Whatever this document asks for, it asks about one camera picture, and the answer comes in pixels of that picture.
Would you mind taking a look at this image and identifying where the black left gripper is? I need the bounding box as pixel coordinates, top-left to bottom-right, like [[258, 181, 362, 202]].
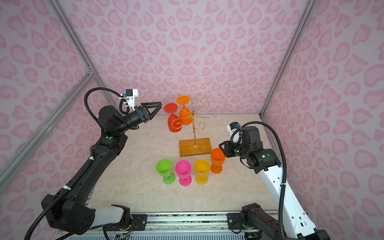
[[117, 103, 161, 136]]

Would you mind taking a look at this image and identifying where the orange front wine glass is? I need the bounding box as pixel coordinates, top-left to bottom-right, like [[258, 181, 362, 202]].
[[211, 148, 226, 174]]

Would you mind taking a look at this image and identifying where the orange wine glass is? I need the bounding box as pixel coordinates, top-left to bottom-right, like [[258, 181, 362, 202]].
[[177, 96, 192, 126], [211, 148, 226, 174]]

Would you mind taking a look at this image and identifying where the red wine glass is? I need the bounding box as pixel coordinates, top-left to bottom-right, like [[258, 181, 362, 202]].
[[164, 103, 183, 133]]

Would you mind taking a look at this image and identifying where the yellow wine glass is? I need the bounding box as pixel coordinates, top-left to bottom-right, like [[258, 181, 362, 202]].
[[194, 159, 211, 185]]

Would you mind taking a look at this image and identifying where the orange back wine glass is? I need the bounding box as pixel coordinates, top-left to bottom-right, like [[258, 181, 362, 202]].
[[177, 96, 192, 126]]

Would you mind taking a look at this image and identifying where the pink wine glass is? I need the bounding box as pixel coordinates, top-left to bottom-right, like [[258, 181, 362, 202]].
[[175, 160, 192, 187]]

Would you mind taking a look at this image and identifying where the green wine glass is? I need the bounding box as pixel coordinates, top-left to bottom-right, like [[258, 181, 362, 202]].
[[156, 159, 176, 185]]

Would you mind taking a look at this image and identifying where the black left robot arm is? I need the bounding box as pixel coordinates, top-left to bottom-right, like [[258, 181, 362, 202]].
[[42, 102, 162, 235]]

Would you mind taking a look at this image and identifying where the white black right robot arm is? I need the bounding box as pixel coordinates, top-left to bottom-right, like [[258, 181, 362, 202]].
[[219, 121, 330, 240]]

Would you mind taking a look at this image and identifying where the wooden rack base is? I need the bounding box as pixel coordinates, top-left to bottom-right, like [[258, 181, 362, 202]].
[[179, 138, 212, 157]]

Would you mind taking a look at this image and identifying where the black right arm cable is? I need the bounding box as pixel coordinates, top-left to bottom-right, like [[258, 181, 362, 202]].
[[230, 120, 288, 240]]

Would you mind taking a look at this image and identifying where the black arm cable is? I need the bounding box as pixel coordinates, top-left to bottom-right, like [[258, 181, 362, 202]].
[[230, 120, 288, 240], [23, 87, 131, 240]]

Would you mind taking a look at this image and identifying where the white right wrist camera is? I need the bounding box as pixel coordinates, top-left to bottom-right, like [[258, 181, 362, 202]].
[[227, 122, 241, 143]]

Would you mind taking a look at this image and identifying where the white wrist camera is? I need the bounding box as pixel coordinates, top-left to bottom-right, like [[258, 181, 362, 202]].
[[120, 89, 139, 108], [227, 122, 241, 143]]

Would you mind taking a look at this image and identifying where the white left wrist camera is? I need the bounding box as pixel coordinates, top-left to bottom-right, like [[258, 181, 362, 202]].
[[120, 89, 139, 108]]

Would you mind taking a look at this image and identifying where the gold wire wine glass rack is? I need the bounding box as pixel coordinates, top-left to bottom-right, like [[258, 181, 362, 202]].
[[177, 97, 218, 140]]

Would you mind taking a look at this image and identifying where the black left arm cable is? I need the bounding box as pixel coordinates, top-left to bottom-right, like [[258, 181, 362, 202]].
[[23, 87, 131, 240]]

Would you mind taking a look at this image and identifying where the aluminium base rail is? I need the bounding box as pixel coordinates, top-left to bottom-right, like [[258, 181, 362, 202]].
[[55, 211, 319, 240]]

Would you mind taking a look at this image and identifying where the aluminium frame profile left corner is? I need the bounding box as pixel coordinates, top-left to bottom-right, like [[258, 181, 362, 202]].
[[48, 1, 106, 114]]

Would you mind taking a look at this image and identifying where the aluminium frame profile corner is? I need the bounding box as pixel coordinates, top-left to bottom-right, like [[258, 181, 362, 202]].
[[259, 0, 318, 121], [48, 1, 106, 114]]

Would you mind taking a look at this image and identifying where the aluminium diagonal frame bar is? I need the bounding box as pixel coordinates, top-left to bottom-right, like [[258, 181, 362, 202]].
[[1, 71, 94, 192]]

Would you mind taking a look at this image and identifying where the aluminium frame profile right corner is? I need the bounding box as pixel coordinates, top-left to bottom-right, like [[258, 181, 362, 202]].
[[259, 0, 318, 121]]

